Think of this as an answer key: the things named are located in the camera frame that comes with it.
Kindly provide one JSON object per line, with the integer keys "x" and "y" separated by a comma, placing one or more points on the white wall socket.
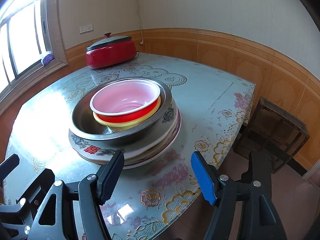
{"x": 85, "y": 28}

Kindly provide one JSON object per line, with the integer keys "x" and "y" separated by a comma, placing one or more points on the small floral double-happiness plate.
{"x": 132, "y": 146}

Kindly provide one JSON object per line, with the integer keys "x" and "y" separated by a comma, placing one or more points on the window with frame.
{"x": 29, "y": 29}

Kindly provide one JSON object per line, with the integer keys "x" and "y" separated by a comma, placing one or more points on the large floral double-happiness plate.
{"x": 80, "y": 151}

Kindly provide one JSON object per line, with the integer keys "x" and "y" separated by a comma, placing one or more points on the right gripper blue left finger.
{"x": 108, "y": 176}

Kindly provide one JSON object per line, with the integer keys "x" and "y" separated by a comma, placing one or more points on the purple-rimmed white plate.
{"x": 156, "y": 151}

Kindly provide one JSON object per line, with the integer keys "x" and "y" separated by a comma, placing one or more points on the yellow plastic bowl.
{"x": 127, "y": 121}

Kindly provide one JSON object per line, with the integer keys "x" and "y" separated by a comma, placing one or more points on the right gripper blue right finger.
{"x": 205, "y": 177}

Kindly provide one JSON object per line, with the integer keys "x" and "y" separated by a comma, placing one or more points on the dark wooden stool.
{"x": 273, "y": 130}

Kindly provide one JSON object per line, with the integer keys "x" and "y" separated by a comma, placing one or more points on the purple tissue pack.
{"x": 47, "y": 58}

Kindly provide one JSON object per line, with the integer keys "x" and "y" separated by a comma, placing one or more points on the red plastic bowl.
{"x": 126, "y": 100}

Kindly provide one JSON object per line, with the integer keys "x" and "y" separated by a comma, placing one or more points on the stainless steel bowl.
{"x": 83, "y": 124}

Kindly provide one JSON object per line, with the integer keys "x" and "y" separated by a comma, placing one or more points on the grey pot lid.
{"x": 108, "y": 40}

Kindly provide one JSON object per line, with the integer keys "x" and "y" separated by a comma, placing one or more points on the red electric cooking pot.
{"x": 110, "y": 55}

